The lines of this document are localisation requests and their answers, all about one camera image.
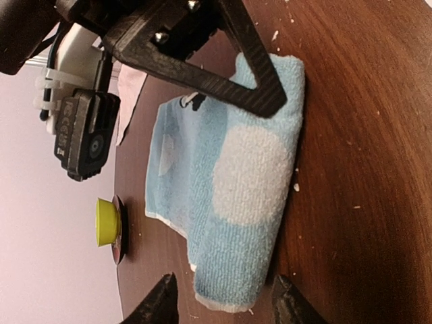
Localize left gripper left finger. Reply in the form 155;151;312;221
121;273;179;324

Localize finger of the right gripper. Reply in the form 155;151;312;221
103;1;287;118

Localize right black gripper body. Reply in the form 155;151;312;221
1;1;189;76

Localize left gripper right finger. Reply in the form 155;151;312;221
272;275;327;324

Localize pink towel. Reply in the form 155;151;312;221
116;65;147;146

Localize red floral plate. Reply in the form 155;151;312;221
111;195;130;266

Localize green plastic bowl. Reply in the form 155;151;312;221
95;198;121;247

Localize blue polka dot towel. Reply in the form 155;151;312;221
144;55;305;313

